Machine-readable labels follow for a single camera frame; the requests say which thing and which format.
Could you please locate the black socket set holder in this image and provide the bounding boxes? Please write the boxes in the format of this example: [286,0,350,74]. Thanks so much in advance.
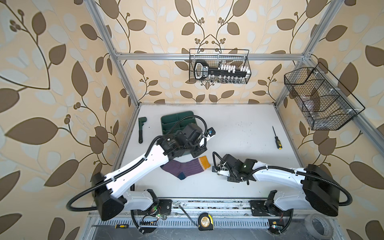
[192,60,252,80]

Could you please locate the yellow black tape measure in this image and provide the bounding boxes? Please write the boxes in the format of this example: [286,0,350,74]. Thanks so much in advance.
[198,213,214,231]

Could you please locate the back wire basket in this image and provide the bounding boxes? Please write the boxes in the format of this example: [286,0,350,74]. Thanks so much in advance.
[189,48,252,85]

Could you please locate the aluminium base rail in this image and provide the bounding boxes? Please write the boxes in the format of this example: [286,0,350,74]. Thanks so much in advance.
[85,198,337,231]

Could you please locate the green pipe wrench black handle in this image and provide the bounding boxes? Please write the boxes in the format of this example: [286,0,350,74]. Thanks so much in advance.
[138,117,147,144]

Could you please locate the clear tape roll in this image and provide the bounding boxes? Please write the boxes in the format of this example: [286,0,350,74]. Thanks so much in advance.
[304,214,334,240]

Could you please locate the right wire basket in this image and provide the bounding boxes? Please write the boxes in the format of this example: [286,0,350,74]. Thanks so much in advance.
[284,62,366,131]

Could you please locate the yellow black screwdriver on table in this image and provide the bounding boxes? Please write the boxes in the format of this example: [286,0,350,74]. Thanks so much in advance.
[273,127,283,150]

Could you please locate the wire basket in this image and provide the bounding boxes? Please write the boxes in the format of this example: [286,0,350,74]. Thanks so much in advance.
[284,62,366,131]
[189,48,252,85]

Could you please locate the small yellow black screwdriver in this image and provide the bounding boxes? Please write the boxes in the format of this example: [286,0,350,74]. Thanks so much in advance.
[115,224,129,229]

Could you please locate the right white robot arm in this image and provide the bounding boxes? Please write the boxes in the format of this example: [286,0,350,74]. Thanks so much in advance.
[213,152,353,217]

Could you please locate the purple sock yellow cuff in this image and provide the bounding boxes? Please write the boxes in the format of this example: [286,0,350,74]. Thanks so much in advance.
[161,156,211,180]

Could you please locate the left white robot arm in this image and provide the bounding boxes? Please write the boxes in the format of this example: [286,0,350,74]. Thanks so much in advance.
[66,122,216,221]

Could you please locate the green plastic organizer tray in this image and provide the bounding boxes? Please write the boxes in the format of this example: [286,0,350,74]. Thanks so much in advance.
[161,111,197,135]

